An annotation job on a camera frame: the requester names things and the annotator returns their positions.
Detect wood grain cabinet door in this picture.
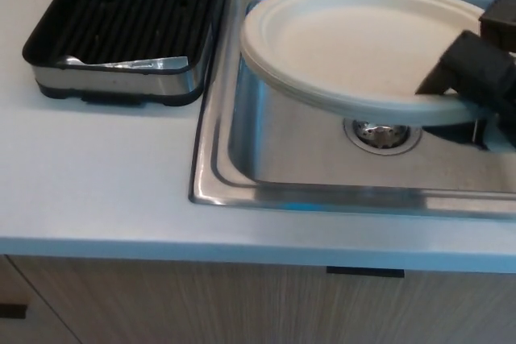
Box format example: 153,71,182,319
7,255,516,344

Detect white paper plate stack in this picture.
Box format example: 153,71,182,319
239,0,495,123

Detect wood grain drawer unit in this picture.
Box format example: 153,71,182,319
0,254,81,344

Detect dark slot door handle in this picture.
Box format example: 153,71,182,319
326,266,406,280

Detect steel sink drain strainer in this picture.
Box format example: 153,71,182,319
343,117,421,155

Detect black and steel dish rack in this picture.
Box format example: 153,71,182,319
22,0,237,108

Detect stainless steel sink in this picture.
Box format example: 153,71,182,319
188,0,516,220

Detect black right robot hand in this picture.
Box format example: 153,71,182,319
414,0,516,151

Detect dark recessed drawer handle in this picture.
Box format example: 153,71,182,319
0,303,28,320

